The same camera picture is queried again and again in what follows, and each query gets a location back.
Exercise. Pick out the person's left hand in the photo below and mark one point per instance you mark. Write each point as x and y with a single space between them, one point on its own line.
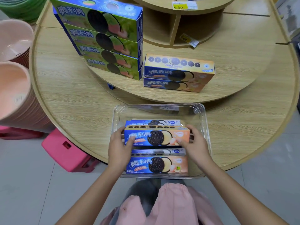
118 149

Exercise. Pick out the person's right hand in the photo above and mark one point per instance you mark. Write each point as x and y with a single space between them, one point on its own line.
196 149

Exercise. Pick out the person's right thumb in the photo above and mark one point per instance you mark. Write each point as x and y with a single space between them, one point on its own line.
181 141

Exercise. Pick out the person's left thumb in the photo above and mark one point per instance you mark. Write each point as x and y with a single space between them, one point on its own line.
130 140

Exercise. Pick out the orange and blue cookie box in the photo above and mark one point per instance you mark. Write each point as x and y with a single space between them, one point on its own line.
157 165
152 122
178 70
157 137
159 152
173 86

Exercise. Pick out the person's right forearm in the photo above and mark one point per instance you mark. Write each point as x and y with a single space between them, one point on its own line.
234 196

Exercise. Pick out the person's left forearm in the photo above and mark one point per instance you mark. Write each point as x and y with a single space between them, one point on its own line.
93 196

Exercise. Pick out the clear plastic tray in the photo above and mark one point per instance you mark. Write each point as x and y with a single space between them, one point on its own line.
159 112

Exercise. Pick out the grey garment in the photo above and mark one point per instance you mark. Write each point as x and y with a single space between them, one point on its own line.
140 192

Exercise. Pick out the small blue box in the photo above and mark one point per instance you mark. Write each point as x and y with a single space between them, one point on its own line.
111 86

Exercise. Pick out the pink plastic stool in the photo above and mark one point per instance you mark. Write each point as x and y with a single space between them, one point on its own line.
68 152
18 133

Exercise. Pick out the pink garment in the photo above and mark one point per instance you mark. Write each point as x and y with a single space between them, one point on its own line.
173 206

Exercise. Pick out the green and blue cookie box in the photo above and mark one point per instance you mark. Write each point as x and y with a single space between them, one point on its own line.
105 42
98 18
114 69
110 57

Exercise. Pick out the round wooden display stand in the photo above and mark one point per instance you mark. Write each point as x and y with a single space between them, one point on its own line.
234 67

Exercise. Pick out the yellow and white price tag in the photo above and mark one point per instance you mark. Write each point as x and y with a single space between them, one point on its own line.
188 40
184 5

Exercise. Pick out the stack of pink plastic basins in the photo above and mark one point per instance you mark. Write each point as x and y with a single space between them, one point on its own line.
13 39
16 96

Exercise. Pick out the stack of green plastic basins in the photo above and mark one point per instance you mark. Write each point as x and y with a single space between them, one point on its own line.
23 6

